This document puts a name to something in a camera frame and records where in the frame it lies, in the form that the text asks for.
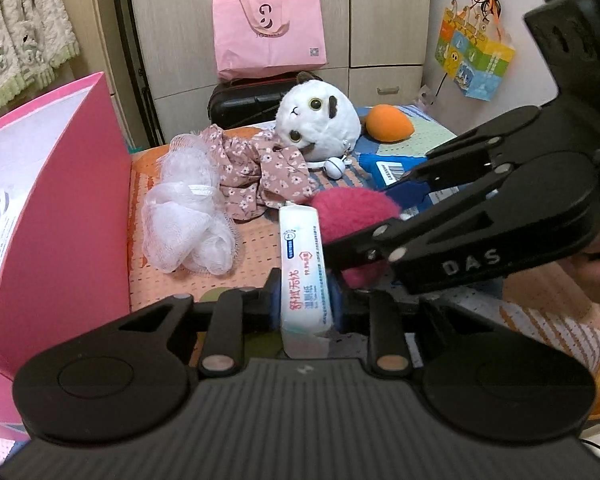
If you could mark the cream knitted sweater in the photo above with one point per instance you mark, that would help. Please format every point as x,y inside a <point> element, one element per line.
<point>15,35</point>

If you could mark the black vertical frame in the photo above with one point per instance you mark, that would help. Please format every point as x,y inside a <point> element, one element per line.
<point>132,50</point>

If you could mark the black suitcase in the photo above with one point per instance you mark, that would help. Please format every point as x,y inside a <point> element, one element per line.
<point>240,102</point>

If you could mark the beige wardrobe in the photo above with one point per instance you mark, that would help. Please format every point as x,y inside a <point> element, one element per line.
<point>180,35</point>

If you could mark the white plush cat toy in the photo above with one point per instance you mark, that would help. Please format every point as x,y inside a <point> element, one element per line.
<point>315,120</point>

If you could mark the colourful paper gift bag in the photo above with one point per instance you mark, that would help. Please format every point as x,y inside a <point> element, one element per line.
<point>472,55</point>

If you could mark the orange and blue patchwork mat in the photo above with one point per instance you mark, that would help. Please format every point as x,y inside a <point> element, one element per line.
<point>260,255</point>

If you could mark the clear wall hook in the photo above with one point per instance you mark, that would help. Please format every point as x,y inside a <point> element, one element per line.
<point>426,96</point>

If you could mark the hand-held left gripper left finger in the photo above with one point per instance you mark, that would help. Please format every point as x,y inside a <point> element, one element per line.
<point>274,305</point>

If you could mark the white wet wipes packet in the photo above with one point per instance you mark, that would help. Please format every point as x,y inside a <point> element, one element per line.
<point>302,280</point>

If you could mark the magenta fuzzy ball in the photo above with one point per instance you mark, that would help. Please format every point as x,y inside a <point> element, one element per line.
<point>350,210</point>

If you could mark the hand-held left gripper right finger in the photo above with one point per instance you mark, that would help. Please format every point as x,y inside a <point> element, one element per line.
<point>336,307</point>

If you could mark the pink floral cloth scrunchie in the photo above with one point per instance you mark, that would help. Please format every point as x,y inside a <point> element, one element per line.
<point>260,175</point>

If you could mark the white mesh bath sponge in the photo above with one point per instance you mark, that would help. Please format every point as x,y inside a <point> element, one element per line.
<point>185,220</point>

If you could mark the orange plush mango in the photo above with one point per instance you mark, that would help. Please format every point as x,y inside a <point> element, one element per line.
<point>387,124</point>

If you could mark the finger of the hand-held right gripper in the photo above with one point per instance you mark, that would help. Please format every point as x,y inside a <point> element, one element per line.
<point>410,191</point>
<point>360,250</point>

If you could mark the pink cardboard box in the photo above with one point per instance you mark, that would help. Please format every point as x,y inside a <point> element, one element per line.
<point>70,210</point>

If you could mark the blue packet with white label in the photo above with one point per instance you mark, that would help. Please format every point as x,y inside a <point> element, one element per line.
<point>380,170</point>

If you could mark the pink tote bag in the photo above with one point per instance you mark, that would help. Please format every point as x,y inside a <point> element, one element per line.
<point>270,25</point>

